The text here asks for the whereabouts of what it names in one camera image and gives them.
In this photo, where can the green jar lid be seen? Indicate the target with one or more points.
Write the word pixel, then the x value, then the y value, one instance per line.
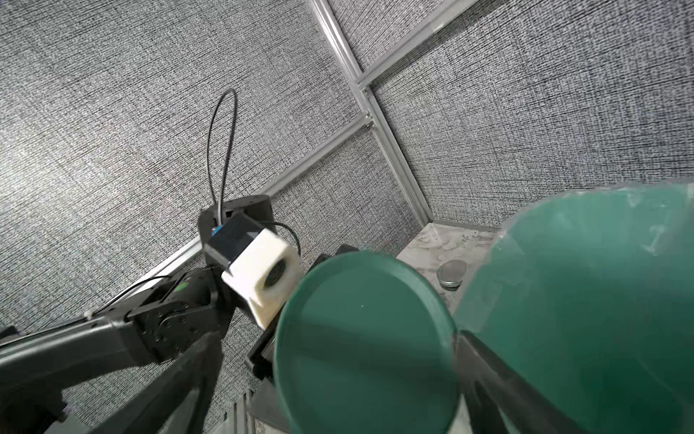
pixel 365 345

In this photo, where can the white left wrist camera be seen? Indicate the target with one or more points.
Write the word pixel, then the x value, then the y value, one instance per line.
pixel 258 265

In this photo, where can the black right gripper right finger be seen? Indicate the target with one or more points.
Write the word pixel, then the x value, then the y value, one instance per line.
pixel 494 393

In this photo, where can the small silver-lidded tin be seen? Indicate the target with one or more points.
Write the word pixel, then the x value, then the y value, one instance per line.
pixel 450 274

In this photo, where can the green plastic trash bin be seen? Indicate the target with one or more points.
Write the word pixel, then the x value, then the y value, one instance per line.
pixel 585 304

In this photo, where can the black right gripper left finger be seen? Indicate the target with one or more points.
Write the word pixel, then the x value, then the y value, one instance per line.
pixel 180 397

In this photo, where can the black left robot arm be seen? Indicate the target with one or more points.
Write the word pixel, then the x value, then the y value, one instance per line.
pixel 177 319

